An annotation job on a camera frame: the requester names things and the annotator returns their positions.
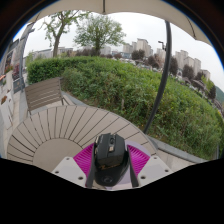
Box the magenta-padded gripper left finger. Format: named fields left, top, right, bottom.
left=51, top=143, right=98, bottom=189

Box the beige patio umbrella canopy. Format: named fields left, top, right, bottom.
left=28, top=0, right=213, bottom=46

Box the round leafy green tree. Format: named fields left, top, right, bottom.
left=73, top=13, right=127, bottom=56

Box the group of beige apartment buildings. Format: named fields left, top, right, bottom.
left=123, top=38, right=212, bottom=81

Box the green hedge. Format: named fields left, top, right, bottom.
left=26, top=55, right=224, bottom=161

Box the white flower planter box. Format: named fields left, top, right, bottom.
left=0, top=94, right=14, bottom=131

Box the bare-trunk leaning tree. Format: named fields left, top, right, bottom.
left=41, top=9, right=91, bottom=58

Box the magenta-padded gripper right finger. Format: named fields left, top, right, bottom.
left=126, top=144, right=174, bottom=188

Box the black computer mouse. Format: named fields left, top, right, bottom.
left=93, top=132, right=131, bottom=188

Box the dark curved umbrella pole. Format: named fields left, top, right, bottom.
left=143, top=20, right=173, bottom=135

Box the grey sign pillar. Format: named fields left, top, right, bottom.
left=18, top=23, right=36, bottom=93

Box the slatted beige outdoor chair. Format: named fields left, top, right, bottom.
left=24, top=77, right=73, bottom=116

